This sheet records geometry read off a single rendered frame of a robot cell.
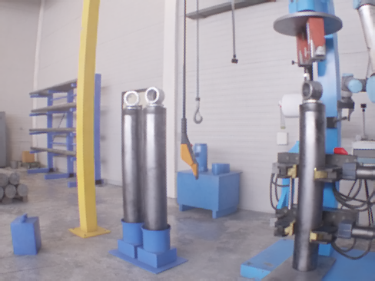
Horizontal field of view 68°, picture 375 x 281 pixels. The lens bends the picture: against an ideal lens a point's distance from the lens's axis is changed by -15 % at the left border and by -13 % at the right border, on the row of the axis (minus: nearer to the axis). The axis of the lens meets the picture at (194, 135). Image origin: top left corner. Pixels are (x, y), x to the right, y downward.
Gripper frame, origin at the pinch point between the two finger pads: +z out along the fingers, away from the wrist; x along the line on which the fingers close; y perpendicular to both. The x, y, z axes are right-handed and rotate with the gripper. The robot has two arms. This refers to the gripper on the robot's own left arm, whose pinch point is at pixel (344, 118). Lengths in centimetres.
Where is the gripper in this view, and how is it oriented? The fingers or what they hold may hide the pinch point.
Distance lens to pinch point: 244.3
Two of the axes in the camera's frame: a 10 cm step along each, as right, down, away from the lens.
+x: -9.8, 0.0, 2.1
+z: 0.8, 9.2, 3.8
